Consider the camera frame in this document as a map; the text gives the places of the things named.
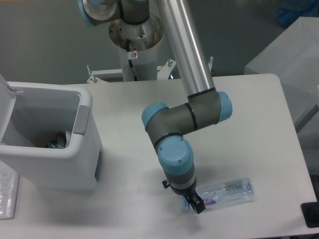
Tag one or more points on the white plastic trash can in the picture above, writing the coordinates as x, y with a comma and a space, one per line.
32, 114

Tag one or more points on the trash inside the can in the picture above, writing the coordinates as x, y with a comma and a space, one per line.
61, 141

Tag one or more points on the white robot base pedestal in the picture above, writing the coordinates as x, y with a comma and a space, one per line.
138, 47

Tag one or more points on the grey covered table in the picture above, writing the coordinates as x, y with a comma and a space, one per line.
294, 57

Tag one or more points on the white metal base frame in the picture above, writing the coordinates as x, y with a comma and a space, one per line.
165, 72

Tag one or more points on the blue object in background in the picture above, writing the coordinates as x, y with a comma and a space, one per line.
290, 10

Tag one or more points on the plastic sleeve with paper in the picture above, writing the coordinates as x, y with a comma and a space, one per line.
9, 182

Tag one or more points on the black device at edge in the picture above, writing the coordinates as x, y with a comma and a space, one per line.
310, 212

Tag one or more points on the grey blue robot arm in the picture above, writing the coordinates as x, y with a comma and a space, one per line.
201, 105

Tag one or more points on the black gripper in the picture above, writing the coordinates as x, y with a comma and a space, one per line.
188, 190

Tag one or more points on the clear plastic water bottle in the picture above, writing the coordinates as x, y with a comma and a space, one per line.
226, 194

